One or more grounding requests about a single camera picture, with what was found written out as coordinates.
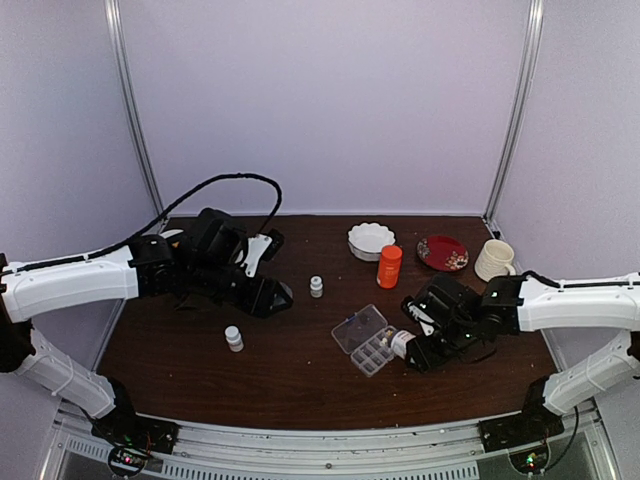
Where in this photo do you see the clear plastic pill organizer box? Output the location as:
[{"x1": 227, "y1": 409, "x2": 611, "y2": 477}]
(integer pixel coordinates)
[{"x1": 331, "y1": 304, "x2": 397, "y2": 378}]

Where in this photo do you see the right aluminium frame post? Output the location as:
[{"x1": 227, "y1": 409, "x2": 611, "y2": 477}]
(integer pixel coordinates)
[{"x1": 483, "y1": 0, "x2": 545, "y2": 231}]

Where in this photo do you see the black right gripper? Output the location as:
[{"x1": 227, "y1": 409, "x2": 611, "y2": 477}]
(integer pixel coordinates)
[{"x1": 406, "y1": 318, "x2": 480, "y2": 375}]

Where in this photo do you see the grey capped pill bottle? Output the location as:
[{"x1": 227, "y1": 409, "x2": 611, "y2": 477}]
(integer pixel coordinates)
[{"x1": 381, "y1": 330, "x2": 416, "y2": 360}]

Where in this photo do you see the aluminium front rail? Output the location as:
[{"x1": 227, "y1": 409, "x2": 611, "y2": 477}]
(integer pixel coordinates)
[{"x1": 39, "y1": 394, "x2": 621, "y2": 480}]

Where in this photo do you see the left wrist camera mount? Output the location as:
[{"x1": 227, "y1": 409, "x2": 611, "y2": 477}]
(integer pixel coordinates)
[{"x1": 238, "y1": 229, "x2": 284, "y2": 278}]

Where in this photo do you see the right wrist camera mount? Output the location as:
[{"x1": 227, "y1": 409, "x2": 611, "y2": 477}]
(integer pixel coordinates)
[{"x1": 401, "y1": 296, "x2": 435, "y2": 337}]

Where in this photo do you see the cream ribbed mug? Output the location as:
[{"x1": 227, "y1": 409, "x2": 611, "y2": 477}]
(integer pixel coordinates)
[{"x1": 474, "y1": 239, "x2": 516, "y2": 282}]

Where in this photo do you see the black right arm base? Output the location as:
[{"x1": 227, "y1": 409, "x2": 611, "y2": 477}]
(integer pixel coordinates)
[{"x1": 479, "y1": 376, "x2": 565, "y2": 453}]

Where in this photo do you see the left aluminium frame post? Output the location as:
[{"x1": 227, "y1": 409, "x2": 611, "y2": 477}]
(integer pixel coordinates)
[{"x1": 104, "y1": 0, "x2": 164, "y2": 215}]

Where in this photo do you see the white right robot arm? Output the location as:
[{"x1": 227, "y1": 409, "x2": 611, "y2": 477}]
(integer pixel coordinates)
[{"x1": 401, "y1": 271, "x2": 639, "y2": 442}]

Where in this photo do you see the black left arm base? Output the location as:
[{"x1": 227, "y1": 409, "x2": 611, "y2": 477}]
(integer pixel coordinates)
[{"x1": 86, "y1": 378, "x2": 179, "y2": 478}]

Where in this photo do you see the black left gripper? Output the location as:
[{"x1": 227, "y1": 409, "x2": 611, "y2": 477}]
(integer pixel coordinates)
[{"x1": 187, "y1": 259, "x2": 292, "y2": 319}]

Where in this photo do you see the white scalloped ceramic bowl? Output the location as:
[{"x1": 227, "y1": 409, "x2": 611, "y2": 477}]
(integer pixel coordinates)
[{"x1": 347, "y1": 222, "x2": 396, "y2": 262}]

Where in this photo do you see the aluminium frame post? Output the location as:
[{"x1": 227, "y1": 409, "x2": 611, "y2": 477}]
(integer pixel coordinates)
[
  {"x1": 104, "y1": 0, "x2": 164, "y2": 215},
  {"x1": 483, "y1": 0, "x2": 545, "y2": 231}
]

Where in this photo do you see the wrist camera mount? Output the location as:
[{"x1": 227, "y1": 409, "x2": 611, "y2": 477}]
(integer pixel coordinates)
[
  {"x1": 401, "y1": 296, "x2": 435, "y2": 337},
  {"x1": 238, "y1": 229, "x2": 284, "y2": 278}
]

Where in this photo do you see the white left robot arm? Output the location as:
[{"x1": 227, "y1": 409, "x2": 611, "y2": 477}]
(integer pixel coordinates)
[{"x1": 1, "y1": 208, "x2": 293, "y2": 444}]

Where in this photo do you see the small white capped bottle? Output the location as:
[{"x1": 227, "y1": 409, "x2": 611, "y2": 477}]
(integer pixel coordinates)
[{"x1": 224, "y1": 325, "x2": 244, "y2": 353}]

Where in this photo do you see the white pill bottle green label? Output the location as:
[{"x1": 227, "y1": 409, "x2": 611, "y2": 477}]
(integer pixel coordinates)
[{"x1": 309, "y1": 275, "x2": 324, "y2": 298}]

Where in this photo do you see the orange pill bottle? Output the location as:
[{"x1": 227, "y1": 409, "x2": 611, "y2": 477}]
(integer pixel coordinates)
[{"x1": 376, "y1": 245, "x2": 403, "y2": 289}]

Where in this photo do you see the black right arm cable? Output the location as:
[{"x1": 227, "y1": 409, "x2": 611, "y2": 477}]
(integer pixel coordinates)
[{"x1": 519, "y1": 269, "x2": 640, "y2": 291}]

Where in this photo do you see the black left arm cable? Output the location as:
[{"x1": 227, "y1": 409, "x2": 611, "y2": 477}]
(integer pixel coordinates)
[{"x1": 0, "y1": 172, "x2": 284, "y2": 274}]

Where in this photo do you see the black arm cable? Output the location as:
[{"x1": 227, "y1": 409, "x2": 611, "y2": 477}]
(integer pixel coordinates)
[
  {"x1": 519, "y1": 269, "x2": 640, "y2": 291},
  {"x1": 0, "y1": 172, "x2": 284, "y2": 274}
]

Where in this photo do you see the red floral plate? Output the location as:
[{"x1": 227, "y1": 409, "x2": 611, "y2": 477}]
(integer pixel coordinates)
[{"x1": 416, "y1": 235, "x2": 469, "y2": 272}]

